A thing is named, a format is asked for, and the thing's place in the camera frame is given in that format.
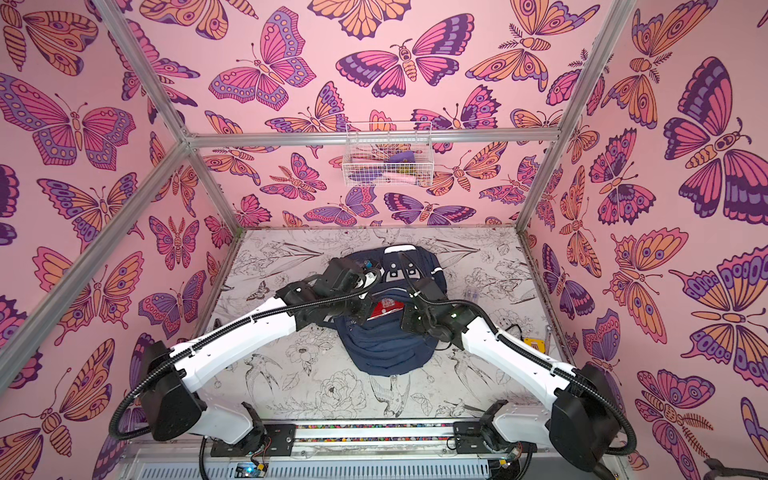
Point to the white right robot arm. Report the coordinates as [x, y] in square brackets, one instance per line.
[582, 422]

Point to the small green circuit board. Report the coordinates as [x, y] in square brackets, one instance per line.
[250, 470]

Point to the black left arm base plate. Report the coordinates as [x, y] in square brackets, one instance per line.
[271, 439]

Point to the navy blue student backpack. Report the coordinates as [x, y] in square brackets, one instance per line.
[380, 347]

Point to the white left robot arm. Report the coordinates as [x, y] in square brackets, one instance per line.
[169, 399]

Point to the yellow tape measure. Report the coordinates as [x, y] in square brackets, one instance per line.
[536, 344]

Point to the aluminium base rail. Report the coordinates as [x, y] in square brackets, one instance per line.
[409, 449]

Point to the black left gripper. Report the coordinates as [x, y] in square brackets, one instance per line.
[366, 307]

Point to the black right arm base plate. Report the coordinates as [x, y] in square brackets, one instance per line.
[473, 437]

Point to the red pencil box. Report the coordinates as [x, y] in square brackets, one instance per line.
[386, 306]

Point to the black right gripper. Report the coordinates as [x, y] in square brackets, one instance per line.
[417, 294]

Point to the white wire wall basket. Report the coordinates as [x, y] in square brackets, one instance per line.
[388, 153]

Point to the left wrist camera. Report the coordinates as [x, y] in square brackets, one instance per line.
[369, 279]

